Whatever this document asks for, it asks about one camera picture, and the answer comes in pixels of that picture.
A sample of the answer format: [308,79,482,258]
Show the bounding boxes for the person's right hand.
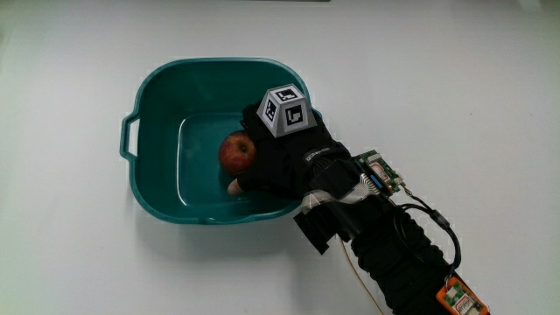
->
[227,83,356,200]

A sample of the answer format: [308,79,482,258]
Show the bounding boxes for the red apple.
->
[218,130,258,178]

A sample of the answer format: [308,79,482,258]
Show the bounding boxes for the teal deep plastic plate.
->
[119,57,323,226]

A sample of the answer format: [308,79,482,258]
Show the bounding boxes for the person's right forearm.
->
[293,162,465,315]

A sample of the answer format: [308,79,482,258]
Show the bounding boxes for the green circuit board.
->
[353,149,406,200]

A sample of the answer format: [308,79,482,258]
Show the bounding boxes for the orange sensor module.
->
[435,275,491,315]

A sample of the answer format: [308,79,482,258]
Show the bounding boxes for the thin orange wire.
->
[339,238,386,315]

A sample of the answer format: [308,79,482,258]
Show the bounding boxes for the black looped cable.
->
[392,186,463,276]

